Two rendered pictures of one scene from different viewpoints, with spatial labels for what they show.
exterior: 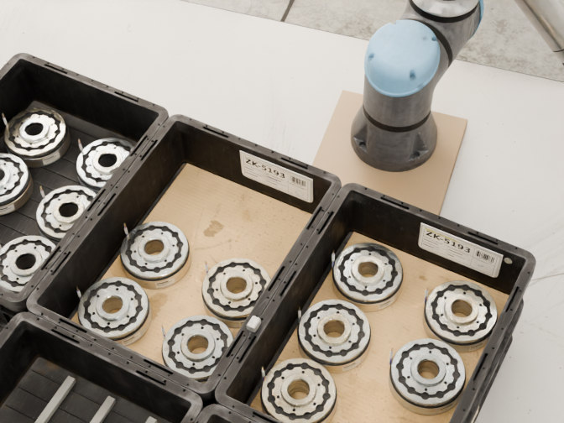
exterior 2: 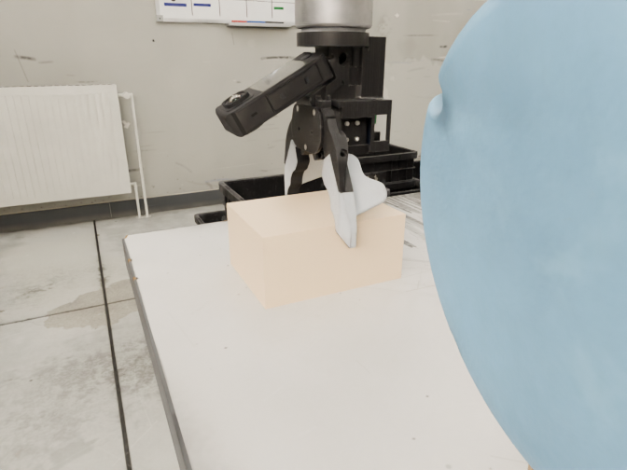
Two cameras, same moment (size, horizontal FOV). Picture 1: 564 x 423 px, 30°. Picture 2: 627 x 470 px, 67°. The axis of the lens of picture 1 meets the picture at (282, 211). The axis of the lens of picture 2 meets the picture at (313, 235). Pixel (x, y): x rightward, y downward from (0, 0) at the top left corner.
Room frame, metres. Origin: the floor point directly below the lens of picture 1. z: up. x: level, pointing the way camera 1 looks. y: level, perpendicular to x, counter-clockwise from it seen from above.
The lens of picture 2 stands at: (1.45, -0.29, 0.93)
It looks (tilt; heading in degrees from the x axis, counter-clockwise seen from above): 21 degrees down; 223
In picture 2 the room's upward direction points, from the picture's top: straight up
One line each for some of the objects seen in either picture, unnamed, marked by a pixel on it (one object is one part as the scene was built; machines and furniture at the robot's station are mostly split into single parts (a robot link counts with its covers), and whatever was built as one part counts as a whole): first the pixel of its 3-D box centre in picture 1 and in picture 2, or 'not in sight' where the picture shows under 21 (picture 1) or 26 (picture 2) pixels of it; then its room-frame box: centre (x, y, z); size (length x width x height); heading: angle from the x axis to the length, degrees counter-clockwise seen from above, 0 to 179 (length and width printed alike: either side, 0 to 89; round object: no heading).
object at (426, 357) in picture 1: (428, 369); not in sight; (0.66, -0.19, 0.86); 0.05 x 0.05 x 0.01
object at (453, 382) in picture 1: (427, 371); not in sight; (0.66, -0.19, 0.86); 0.10 x 0.10 x 0.01
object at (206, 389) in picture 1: (190, 245); not in sight; (0.86, 0.13, 0.92); 0.40 x 0.30 x 0.02; 149
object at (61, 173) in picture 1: (28, 191); not in sight; (1.01, 0.39, 0.87); 0.40 x 0.30 x 0.11; 149
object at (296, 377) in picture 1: (298, 389); not in sight; (0.64, -0.01, 0.86); 0.05 x 0.05 x 0.01
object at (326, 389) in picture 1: (298, 391); not in sight; (0.64, -0.01, 0.86); 0.10 x 0.10 x 0.01
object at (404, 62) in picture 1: (402, 70); not in sight; (1.20, -0.21, 0.89); 0.13 x 0.12 x 0.14; 146
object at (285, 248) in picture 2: not in sight; (313, 240); (1.09, -0.63, 0.74); 0.16 x 0.12 x 0.07; 159
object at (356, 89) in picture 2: not in sight; (338, 96); (1.06, -0.62, 0.89); 0.09 x 0.08 x 0.12; 159
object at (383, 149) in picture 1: (394, 119); not in sight; (1.19, -0.20, 0.78); 0.15 x 0.15 x 0.10
